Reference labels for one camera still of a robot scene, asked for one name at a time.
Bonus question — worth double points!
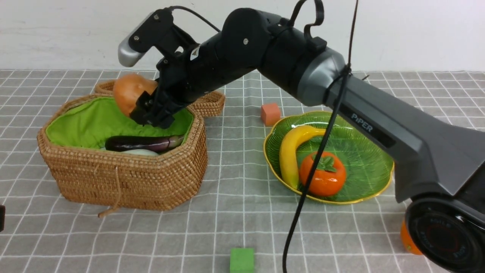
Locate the brown potato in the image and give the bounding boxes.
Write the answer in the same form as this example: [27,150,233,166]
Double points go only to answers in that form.
[112,73,158,117]

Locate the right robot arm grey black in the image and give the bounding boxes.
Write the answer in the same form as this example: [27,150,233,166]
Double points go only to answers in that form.
[118,0,485,273]

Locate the orange persimmon green leaves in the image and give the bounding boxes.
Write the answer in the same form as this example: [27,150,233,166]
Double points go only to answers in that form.
[299,152,347,197]

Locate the grey checked tablecloth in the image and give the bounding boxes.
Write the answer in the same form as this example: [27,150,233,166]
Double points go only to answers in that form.
[0,70,484,273]

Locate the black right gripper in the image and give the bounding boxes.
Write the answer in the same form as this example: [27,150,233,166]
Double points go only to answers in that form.
[130,48,213,129]

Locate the green foam cube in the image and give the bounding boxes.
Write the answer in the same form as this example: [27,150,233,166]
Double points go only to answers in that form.
[229,248,255,273]

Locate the orange foam cube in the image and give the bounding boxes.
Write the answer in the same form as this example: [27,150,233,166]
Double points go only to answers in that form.
[260,103,281,126]

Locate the woven rattan basket green lining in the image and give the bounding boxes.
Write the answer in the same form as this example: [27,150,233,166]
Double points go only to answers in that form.
[37,93,208,218]

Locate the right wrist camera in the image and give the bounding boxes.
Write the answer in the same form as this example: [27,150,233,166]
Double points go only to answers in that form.
[118,8,197,67]

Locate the woven rattan basket lid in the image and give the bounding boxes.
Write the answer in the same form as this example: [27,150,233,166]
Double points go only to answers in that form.
[95,80,226,117]

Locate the white radish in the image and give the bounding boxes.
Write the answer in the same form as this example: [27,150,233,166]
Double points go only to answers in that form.
[122,149,159,157]

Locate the yellow banana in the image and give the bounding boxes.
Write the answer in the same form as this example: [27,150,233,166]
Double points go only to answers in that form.
[279,126,326,190]

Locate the dark purple eggplant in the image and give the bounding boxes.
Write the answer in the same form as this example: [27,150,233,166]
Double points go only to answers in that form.
[104,135,185,154]

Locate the green glass leaf plate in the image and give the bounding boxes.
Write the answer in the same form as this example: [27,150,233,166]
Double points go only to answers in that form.
[263,111,394,205]

